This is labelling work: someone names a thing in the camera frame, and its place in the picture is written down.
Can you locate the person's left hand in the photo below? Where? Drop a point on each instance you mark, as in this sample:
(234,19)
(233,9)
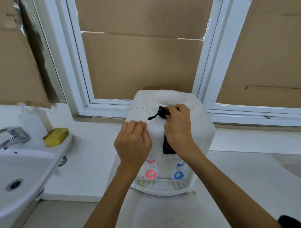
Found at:
(131,145)

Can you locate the person's right hand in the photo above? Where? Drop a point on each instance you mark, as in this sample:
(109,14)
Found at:
(177,131)

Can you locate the person's left fingers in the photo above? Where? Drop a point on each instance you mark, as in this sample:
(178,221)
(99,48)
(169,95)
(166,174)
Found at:
(136,128)

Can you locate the person's right thumb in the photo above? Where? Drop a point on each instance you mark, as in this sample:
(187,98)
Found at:
(167,122)

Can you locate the black cloth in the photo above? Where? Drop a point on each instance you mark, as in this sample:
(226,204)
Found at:
(162,112)

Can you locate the white water dispenser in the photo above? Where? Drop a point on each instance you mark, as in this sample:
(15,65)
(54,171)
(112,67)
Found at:
(188,131)

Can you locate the person's right forearm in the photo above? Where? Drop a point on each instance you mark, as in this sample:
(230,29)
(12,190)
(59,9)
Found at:
(225,192)

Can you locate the person's left forearm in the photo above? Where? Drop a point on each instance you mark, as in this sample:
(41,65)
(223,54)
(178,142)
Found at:
(111,199)

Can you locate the red tap lever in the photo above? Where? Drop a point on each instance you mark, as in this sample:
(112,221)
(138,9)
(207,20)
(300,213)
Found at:
(150,171)

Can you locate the blue tap lever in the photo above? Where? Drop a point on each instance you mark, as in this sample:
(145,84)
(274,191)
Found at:
(178,172)

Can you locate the white drip tray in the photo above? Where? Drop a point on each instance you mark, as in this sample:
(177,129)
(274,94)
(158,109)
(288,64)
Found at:
(161,186)

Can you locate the brown cardboard sheet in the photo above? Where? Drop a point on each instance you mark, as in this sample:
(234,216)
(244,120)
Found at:
(141,63)
(263,58)
(18,58)

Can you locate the yellow sponge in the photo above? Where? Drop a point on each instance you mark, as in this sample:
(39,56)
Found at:
(56,137)

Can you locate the white soap dispenser bottle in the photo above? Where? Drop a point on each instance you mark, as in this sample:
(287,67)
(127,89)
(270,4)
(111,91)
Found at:
(29,119)

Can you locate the chrome faucet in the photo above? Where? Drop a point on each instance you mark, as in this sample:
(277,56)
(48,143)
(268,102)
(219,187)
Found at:
(13,137)

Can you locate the white ceramic sink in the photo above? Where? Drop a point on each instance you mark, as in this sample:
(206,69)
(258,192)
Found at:
(21,173)

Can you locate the black sleeve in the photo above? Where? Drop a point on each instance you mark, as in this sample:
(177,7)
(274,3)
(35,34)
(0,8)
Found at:
(290,222)

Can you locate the white window frame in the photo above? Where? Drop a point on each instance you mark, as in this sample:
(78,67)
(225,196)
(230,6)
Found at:
(211,70)

